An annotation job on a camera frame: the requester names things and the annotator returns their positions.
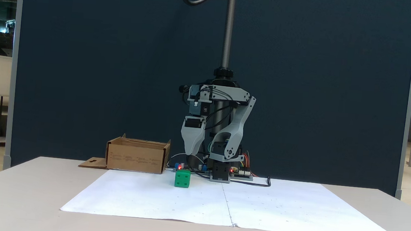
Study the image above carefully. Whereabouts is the long black power cable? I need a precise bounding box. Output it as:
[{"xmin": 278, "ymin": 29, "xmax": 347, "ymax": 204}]
[{"xmin": 230, "ymin": 173, "xmax": 272, "ymax": 188}]

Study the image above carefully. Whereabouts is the green die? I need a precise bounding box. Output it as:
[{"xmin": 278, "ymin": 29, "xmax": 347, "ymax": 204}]
[{"xmin": 174, "ymin": 169, "xmax": 191, "ymax": 188}]

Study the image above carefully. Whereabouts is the circuit board with coloured wires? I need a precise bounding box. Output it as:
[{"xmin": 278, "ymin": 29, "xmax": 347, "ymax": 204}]
[{"xmin": 230, "ymin": 165, "xmax": 254, "ymax": 181}]

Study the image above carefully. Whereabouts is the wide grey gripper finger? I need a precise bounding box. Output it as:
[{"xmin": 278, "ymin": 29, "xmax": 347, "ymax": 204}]
[{"xmin": 179, "ymin": 125, "xmax": 207, "ymax": 157}]

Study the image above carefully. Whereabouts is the wall window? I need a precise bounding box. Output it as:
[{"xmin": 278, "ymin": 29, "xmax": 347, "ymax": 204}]
[{"xmin": 0, "ymin": 0, "xmax": 18, "ymax": 60}]

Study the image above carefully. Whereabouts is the dark blue circuit board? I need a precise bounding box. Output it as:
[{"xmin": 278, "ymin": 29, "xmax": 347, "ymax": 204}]
[{"xmin": 173, "ymin": 161, "xmax": 209, "ymax": 176}]

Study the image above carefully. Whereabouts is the black looped motor cable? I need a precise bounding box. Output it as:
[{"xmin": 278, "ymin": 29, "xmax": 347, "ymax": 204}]
[{"xmin": 204, "ymin": 87, "xmax": 239, "ymax": 133}]

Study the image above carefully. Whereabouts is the metal camera stand pole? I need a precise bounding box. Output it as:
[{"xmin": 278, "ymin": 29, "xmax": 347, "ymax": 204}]
[{"xmin": 207, "ymin": 0, "xmax": 243, "ymax": 141}]

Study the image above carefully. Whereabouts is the white paper sheet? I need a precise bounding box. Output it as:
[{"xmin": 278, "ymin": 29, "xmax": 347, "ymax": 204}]
[
  {"xmin": 218, "ymin": 175, "xmax": 406, "ymax": 231},
  {"xmin": 60, "ymin": 165, "xmax": 239, "ymax": 227}
]

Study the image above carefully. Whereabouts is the dark blue partition panel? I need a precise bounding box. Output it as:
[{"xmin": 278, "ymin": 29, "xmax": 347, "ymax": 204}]
[{"xmin": 3, "ymin": 0, "xmax": 411, "ymax": 202}]

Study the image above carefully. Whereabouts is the orange wire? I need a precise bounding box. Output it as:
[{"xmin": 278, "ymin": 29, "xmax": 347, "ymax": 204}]
[{"xmin": 241, "ymin": 152, "xmax": 253, "ymax": 171}]

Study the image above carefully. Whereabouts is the thin grey cable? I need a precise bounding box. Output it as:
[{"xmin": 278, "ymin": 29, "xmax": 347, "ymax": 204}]
[{"xmin": 166, "ymin": 151, "xmax": 206, "ymax": 172}]

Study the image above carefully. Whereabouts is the brown cardboard box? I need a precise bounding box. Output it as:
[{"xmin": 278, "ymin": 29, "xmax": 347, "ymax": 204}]
[{"xmin": 78, "ymin": 130, "xmax": 172, "ymax": 175}]

